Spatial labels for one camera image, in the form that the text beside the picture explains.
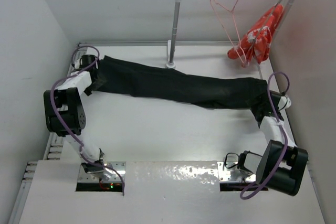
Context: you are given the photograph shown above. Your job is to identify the black trousers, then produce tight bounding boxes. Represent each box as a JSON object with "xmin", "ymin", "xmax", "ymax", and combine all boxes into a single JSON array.
[{"xmin": 92, "ymin": 56, "xmax": 268, "ymax": 109}]

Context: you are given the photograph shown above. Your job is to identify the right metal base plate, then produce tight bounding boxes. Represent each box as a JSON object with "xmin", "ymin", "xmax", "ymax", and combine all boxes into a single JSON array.
[{"xmin": 217, "ymin": 162, "xmax": 256, "ymax": 184}]

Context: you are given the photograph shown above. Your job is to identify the red white patterned garment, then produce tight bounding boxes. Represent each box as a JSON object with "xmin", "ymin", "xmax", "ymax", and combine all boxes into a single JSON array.
[{"xmin": 227, "ymin": 4, "xmax": 284, "ymax": 65}]

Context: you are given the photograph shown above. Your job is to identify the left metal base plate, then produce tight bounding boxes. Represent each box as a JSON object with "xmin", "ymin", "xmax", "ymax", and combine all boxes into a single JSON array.
[{"xmin": 77, "ymin": 162, "xmax": 126, "ymax": 183}]

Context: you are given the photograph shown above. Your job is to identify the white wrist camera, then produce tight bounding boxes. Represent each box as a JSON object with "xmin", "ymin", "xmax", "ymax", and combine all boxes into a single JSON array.
[
  {"xmin": 71, "ymin": 57, "xmax": 81, "ymax": 71},
  {"xmin": 278, "ymin": 95, "xmax": 292, "ymax": 111}
]

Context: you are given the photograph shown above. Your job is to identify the pink wire hanger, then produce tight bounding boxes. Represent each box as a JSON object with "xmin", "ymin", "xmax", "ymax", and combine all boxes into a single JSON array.
[{"xmin": 209, "ymin": 0, "xmax": 249, "ymax": 68}]

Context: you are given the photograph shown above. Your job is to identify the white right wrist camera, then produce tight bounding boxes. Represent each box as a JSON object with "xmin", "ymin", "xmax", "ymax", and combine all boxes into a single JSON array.
[{"xmin": 278, "ymin": 95, "xmax": 292, "ymax": 111}]

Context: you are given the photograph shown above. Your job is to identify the aluminium table edge rail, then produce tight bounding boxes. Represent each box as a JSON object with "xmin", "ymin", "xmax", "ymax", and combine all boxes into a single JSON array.
[{"xmin": 8, "ymin": 40, "xmax": 229, "ymax": 223}]

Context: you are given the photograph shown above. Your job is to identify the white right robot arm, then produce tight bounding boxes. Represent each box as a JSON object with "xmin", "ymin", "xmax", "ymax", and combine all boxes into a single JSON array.
[{"xmin": 237, "ymin": 91, "xmax": 308, "ymax": 196}]

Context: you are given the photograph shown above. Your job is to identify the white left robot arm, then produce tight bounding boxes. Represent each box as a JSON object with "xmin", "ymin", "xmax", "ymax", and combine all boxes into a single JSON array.
[{"xmin": 43, "ymin": 55, "xmax": 106, "ymax": 177}]

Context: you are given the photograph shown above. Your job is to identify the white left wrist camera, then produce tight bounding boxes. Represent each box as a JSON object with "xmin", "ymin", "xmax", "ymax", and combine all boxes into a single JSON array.
[{"xmin": 71, "ymin": 57, "xmax": 81, "ymax": 71}]

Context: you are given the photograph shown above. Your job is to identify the metal base plate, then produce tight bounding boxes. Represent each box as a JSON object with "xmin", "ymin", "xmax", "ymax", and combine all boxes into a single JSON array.
[
  {"xmin": 77, "ymin": 162, "xmax": 126, "ymax": 183},
  {"xmin": 217, "ymin": 162, "xmax": 256, "ymax": 184}
]

